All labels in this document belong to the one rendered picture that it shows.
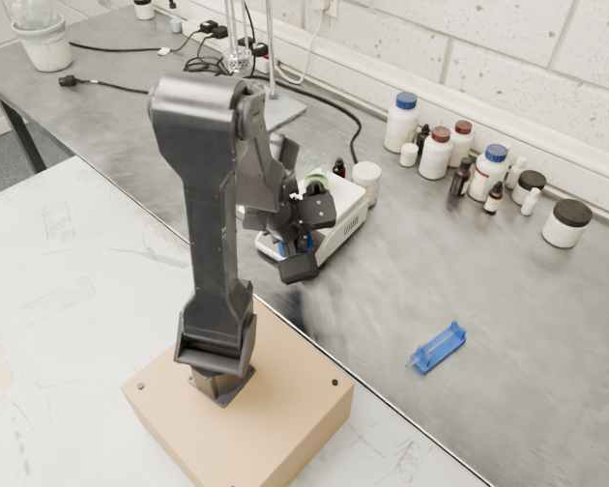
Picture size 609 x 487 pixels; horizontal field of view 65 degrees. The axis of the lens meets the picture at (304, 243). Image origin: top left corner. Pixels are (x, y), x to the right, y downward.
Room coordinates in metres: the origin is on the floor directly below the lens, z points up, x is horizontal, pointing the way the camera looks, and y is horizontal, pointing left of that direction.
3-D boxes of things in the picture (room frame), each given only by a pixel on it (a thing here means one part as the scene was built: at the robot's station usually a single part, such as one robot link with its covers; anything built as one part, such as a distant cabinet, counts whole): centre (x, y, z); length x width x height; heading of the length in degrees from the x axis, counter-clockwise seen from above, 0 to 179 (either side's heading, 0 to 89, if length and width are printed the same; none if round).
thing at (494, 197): (0.75, -0.39, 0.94); 0.03 x 0.03 x 0.07
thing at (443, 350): (0.41, -0.22, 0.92); 0.10 x 0.03 x 0.04; 127
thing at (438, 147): (0.87, -0.29, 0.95); 0.06 x 0.06 x 0.11
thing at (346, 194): (0.70, -0.04, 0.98); 0.12 x 0.12 x 0.01; 52
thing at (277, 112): (1.09, 0.17, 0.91); 0.30 x 0.20 x 0.01; 137
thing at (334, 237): (0.68, -0.02, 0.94); 0.22 x 0.13 x 0.08; 142
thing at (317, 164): (0.70, -0.02, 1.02); 0.06 x 0.05 x 0.08; 168
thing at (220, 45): (1.48, 0.24, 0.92); 0.40 x 0.06 x 0.04; 47
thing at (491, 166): (0.80, -0.39, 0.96); 0.06 x 0.06 x 0.11
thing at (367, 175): (0.78, -0.13, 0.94); 0.06 x 0.06 x 0.08
